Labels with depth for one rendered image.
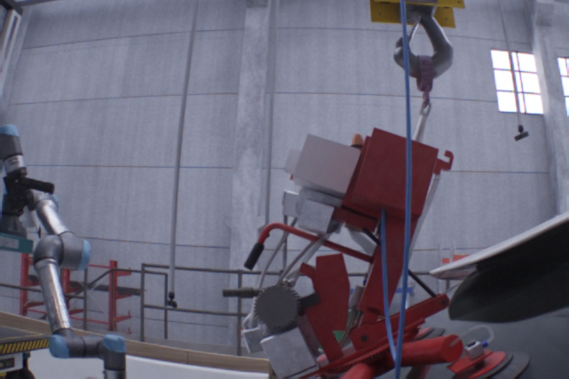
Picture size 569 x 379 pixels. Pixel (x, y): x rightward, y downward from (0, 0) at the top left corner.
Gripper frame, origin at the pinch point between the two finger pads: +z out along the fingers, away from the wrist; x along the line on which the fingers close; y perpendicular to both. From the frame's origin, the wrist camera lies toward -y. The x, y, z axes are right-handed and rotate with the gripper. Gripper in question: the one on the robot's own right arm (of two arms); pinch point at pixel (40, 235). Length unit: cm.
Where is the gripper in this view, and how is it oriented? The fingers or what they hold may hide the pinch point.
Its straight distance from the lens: 152.8
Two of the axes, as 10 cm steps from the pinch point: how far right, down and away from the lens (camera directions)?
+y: -8.1, 2.8, -5.1
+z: 3.7, 9.3, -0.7
